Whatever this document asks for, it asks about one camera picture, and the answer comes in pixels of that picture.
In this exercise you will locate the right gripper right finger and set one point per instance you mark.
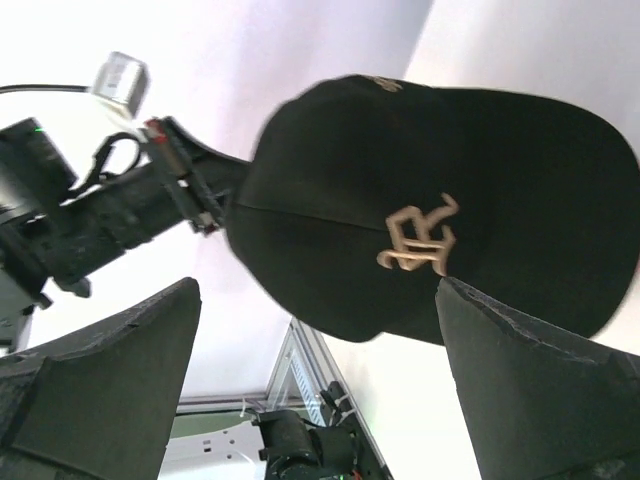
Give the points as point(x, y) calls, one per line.
point(538, 401)

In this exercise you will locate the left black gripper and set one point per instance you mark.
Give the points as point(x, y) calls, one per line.
point(199, 179)

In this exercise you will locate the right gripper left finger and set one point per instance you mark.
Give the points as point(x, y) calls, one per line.
point(99, 403)

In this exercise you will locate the black baseball cap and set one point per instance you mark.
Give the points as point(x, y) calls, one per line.
point(363, 193)

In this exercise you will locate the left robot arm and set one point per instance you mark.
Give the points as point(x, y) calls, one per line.
point(139, 186)

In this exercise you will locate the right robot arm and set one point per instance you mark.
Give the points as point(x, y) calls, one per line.
point(291, 448)

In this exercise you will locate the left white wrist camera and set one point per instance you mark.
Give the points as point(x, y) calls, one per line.
point(121, 84)

